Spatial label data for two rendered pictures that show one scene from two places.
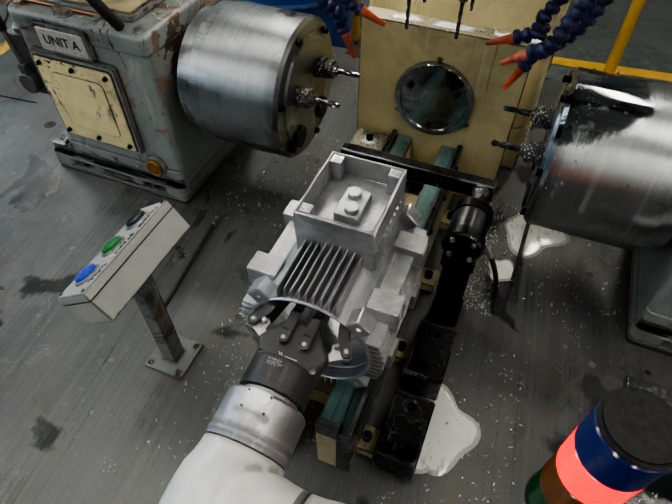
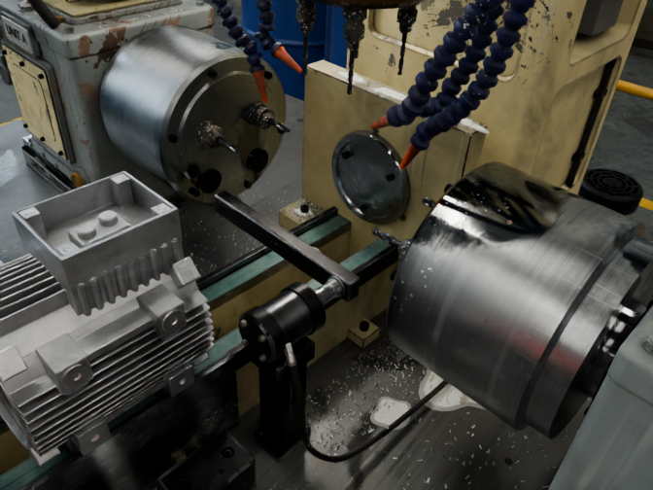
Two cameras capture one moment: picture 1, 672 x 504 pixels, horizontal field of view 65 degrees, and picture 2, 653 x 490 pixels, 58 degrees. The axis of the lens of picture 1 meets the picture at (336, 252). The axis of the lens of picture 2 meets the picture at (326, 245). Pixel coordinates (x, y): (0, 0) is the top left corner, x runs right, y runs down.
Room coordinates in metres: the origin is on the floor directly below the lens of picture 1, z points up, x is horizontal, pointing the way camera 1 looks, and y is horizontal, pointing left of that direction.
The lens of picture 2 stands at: (0.11, -0.39, 1.48)
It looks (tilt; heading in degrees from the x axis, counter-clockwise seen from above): 38 degrees down; 20
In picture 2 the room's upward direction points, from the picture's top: 3 degrees clockwise
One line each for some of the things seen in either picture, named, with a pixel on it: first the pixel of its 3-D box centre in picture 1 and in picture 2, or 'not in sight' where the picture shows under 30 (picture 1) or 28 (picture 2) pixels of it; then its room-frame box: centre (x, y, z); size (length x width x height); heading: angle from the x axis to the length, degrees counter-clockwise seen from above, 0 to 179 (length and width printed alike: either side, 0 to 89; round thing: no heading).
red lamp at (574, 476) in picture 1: (602, 462); not in sight; (0.15, -0.22, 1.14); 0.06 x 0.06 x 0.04
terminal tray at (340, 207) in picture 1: (351, 211); (103, 240); (0.47, -0.02, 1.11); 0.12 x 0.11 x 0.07; 158
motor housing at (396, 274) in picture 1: (339, 281); (85, 327); (0.43, -0.01, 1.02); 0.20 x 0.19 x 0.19; 158
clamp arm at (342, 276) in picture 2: (415, 171); (280, 242); (0.65, -0.13, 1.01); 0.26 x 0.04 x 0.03; 68
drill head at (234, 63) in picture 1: (237, 74); (178, 104); (0.90, 0.18, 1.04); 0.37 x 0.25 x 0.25; 68
